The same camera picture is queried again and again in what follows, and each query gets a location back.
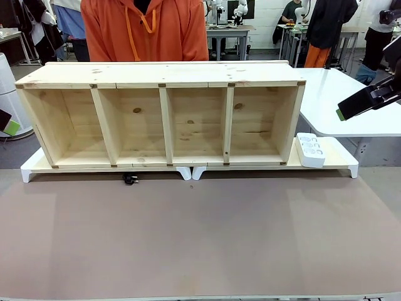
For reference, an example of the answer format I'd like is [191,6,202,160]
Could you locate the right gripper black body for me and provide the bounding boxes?
[374,73,401,92]

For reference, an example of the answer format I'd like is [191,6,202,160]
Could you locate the black power plug with cable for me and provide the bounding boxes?
[122,173,141,186]

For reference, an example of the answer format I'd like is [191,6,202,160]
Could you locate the white curved-edge table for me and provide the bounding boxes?
[293,67,401,166]

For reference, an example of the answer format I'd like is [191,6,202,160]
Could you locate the blue bag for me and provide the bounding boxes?
[355,64,377,86]

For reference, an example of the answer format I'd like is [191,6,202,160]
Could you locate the bystander white shirt black trousers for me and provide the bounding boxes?
[362,0,401,73]

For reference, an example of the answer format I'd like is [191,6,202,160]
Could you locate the white cylindrical air purifier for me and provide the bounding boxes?
[0,52,35,139]

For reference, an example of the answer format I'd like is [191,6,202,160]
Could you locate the white three-socket power strip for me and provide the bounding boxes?
[296,132,326,169]

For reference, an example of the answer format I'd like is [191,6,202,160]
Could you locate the bystander black jacket orange trousers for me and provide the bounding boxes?
[304,0,360,70]

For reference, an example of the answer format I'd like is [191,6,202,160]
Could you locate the white background desk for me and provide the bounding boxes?
[0,27,41,67]

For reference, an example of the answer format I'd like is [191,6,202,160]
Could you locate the bystander in black jacket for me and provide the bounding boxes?
[14,0,66,66]

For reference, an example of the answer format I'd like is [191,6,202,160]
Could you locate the seated bystander in green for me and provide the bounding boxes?
[271,0,304,45]

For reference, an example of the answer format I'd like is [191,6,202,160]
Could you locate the bystander in blue shirt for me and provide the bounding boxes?
[51,0,91,63]

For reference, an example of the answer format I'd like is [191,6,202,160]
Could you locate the black background monitor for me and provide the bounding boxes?
[227,0,256,20]

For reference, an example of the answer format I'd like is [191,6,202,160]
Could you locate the grey background workbench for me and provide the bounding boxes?
[205,24,257,61]

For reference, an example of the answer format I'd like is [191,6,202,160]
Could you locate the four-compartment pine wood shelf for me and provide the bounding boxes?
[14,60,307,169]

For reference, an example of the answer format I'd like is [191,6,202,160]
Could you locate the person in orange hoodie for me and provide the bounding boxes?
[80,0,210,63]

